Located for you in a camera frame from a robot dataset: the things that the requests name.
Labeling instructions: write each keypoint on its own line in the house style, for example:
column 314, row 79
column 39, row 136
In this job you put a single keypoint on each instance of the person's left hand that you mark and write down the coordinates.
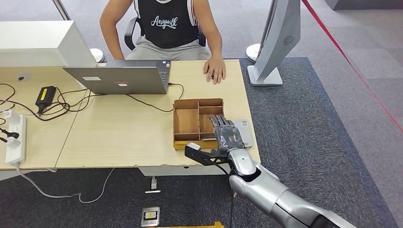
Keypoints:
column 215, row 69

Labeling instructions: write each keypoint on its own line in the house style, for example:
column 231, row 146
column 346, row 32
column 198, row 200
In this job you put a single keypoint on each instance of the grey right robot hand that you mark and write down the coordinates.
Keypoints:
column 228, row 135

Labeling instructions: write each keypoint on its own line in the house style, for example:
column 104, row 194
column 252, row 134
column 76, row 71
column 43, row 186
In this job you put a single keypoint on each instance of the wooden desk organizer box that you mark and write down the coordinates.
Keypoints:
column 185, row 121

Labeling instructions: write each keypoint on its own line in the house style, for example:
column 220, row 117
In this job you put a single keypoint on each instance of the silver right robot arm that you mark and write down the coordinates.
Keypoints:
column 267, row 192

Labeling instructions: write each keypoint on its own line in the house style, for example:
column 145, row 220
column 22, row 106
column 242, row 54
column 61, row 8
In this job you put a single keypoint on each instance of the person's right forearm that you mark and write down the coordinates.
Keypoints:
column 112, row 45

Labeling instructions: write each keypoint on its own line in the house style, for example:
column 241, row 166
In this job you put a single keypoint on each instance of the person's left forearm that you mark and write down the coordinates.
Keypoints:
column 215, row 47

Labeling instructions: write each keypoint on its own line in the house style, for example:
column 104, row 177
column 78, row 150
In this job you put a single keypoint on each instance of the grey card reader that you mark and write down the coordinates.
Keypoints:
column 248, row 133

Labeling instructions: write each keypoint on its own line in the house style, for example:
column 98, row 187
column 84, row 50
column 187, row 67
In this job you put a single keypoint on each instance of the person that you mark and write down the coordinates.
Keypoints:
column 168, row 34

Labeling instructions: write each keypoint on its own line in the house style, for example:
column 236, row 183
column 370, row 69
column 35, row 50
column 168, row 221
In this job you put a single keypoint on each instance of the clear plastic wrap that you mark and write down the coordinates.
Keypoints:
column 231, row 138

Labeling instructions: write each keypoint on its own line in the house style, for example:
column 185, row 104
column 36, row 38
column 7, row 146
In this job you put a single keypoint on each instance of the white round stand base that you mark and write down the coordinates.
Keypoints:
column 252, row 53
column 97, row 55

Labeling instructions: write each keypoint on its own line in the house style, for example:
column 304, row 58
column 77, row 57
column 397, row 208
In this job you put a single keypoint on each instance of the grey display kiosk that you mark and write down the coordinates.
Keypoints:
column 277, row 39

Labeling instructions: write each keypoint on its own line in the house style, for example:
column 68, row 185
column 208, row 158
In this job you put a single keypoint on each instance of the white drawer unit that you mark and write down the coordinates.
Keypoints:
column 163, row 171

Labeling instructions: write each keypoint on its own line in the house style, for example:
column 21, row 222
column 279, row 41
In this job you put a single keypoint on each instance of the black office chair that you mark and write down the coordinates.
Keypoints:
column 129, row 33

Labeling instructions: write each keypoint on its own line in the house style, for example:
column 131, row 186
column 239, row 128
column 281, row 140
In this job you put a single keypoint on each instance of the grey laptop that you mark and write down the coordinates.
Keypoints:
column 119, row 80

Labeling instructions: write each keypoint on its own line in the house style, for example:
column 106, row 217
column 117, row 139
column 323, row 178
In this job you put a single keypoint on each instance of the light wooden desk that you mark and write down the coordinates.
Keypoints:
column 126, row 133

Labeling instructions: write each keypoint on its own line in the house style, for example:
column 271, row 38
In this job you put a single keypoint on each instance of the silver floor socket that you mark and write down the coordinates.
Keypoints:
column 150, row 217

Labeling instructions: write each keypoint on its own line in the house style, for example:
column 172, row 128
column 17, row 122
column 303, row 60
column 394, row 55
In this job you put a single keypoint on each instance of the grey metal pole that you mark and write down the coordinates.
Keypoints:
column 62, row 10

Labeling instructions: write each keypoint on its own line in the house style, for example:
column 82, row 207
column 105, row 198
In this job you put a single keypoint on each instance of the black power adapter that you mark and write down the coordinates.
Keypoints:
column 45, row 96

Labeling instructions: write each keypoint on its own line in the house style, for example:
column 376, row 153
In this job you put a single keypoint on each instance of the white box-shaped unit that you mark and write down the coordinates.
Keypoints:
column 37, row 42

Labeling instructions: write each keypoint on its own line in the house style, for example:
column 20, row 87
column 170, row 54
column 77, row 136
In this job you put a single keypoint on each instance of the small white charger plug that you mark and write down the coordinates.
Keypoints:
column 8, row 113

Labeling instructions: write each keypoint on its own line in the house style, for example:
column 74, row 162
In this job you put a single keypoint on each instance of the white power strip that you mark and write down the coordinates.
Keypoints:
column 16, row 149

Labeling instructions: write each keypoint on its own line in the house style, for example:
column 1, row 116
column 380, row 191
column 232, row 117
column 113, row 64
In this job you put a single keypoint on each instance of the black plug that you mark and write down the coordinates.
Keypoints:
column 12, row 134

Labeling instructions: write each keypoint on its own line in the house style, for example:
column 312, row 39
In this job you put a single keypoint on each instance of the black camera bracket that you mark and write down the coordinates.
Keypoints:
column 204, row 157

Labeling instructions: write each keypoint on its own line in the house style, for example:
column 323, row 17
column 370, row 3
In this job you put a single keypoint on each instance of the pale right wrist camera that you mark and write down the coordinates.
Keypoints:
column 194, row 146

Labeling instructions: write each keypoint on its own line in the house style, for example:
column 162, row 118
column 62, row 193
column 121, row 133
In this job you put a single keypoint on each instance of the small white floor bracket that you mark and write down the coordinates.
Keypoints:
column 153, row 184

